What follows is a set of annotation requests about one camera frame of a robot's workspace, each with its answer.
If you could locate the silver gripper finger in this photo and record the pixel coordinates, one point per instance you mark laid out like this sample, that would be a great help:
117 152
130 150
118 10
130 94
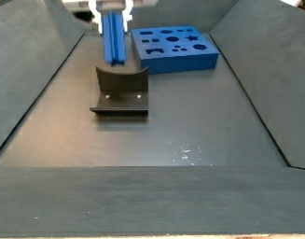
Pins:
126 13
92 6

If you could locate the blue star prism object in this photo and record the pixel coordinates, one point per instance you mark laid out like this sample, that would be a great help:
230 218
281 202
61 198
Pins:
113 38

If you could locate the blue shape sorter block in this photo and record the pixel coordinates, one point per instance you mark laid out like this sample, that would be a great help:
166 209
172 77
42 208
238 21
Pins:
173 49

